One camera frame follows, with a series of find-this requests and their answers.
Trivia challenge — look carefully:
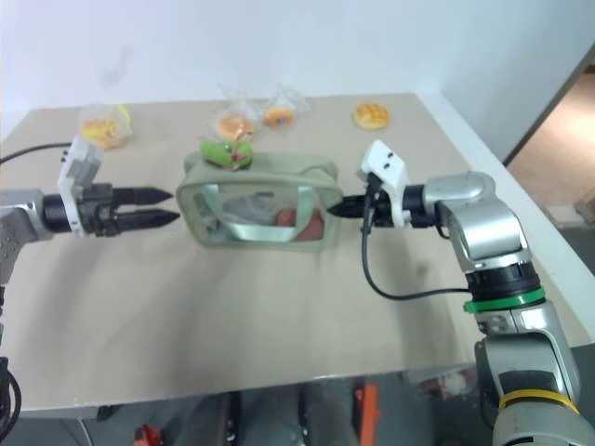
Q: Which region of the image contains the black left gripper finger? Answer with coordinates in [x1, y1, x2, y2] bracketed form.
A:
[111, 186, 176, 206]
[113, 207, 182, 231]

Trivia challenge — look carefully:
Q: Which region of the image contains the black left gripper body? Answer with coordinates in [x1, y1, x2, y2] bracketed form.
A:
[76, 182, 118, 239]

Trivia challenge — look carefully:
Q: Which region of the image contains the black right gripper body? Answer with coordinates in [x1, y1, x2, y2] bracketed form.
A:
[361, 173, 397, 230]

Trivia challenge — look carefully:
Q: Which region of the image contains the red item inside pouch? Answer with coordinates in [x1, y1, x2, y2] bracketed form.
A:
[273, 208, 327, 243]

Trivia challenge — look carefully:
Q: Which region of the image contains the green transparent zip pouch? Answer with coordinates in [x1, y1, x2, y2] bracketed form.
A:
[175, 150, 345, 255]

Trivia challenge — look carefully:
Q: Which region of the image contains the yellow bagged bread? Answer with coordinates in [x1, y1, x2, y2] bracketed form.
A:
[76, 102, 135, 152]

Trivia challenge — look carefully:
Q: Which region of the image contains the unwrapped golden bun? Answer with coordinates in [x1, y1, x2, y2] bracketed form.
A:
[353, 102, 391, 131]

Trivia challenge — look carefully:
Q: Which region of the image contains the small bagged orange donut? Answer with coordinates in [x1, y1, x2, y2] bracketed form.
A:
[261, 85, 311, 129]

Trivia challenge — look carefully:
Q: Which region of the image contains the large bagged orange donut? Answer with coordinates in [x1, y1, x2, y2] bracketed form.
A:
[212, 85, 258, 141]

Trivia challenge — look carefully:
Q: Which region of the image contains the red clutter under table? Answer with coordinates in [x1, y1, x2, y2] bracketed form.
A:
[416, 365, 477, 401]

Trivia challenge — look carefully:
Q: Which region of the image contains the orange black tool under table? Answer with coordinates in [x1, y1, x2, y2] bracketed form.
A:
[133, 424, 165, 446]

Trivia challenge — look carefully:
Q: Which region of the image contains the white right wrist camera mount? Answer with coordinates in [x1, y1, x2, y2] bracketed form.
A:
[356, 138, 413, 228]

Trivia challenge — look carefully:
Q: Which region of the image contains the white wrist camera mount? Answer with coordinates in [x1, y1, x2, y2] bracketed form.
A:
[57, 135, 106, 233]
[356, 138, 413, 228]

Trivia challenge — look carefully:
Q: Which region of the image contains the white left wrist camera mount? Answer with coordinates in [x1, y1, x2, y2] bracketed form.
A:
[57, 135, 106, 233]

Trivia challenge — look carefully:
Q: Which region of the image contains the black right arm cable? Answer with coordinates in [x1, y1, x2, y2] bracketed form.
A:
[360, 183, 471, 301]

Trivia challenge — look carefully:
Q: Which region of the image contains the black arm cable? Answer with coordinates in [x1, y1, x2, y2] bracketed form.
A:
[0, 143, 72, 164]
[360, 183, 471, 301]

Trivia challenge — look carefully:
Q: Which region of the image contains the green plush keychain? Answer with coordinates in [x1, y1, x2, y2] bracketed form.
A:
[199, 139, 257, 174]

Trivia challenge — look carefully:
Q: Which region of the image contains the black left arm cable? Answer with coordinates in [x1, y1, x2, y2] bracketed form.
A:
[0, 143, 72, 164]

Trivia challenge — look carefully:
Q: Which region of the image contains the black cable bundle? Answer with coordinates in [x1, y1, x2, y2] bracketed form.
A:
[0, 356, 23, 439]

